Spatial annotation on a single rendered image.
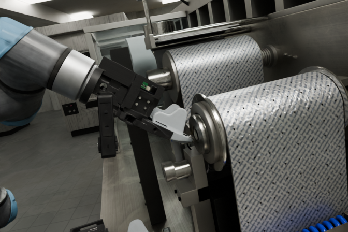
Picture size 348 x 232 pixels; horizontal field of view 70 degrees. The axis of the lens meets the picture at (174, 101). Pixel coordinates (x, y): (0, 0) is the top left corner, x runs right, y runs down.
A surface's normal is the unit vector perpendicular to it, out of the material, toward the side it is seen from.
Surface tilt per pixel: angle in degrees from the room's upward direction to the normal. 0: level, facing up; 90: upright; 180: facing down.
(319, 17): 90
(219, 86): 92
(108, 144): 91
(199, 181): 90
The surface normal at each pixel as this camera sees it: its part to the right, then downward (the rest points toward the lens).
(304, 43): -0.95, 0.23
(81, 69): 0.44, -0.29
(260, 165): 0.25, 0.15
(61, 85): 0.00, 0.55
